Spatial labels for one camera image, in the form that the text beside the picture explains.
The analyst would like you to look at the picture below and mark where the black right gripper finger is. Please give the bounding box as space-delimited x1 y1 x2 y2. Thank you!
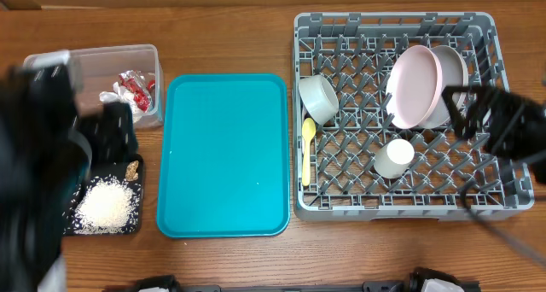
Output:
451 96 492 140
442 85 486 122

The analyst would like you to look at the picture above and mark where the grey plate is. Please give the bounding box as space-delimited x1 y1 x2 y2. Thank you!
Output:
419 45 468 129

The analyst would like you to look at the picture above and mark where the pink rimmed white plate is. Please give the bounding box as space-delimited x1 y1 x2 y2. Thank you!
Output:
386 45 443 129

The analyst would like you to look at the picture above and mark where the brown food scrap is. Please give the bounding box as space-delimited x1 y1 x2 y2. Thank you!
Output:
125 161 139 182

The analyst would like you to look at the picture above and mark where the white napkin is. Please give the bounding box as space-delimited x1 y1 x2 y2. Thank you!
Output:
99 82 147 123

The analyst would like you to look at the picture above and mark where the red foil wrapper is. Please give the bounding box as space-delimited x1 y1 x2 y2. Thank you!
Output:
119 70 156 112

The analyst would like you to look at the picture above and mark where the white paper cup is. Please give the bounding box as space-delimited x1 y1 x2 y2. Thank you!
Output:
374 138 415 178

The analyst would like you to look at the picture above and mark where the grey bowl with rice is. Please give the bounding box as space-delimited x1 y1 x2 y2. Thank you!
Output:
298 74 340 126

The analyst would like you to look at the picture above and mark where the yellow plastic spoon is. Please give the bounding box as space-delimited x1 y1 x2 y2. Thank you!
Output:
302 118 317 187

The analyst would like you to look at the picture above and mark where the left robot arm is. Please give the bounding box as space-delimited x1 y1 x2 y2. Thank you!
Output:
1 64 137 291

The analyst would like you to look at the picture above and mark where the grey dishwasher rack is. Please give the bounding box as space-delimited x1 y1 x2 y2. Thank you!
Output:
293 12 534 221

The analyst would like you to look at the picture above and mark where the black bin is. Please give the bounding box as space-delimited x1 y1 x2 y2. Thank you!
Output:
62 155 144 237

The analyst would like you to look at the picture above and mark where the clear plastic bin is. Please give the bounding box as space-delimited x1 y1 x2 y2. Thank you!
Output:
24 44 165 128

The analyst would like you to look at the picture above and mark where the teal plastic tray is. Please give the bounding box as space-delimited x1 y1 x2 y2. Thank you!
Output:
156 73 290 238

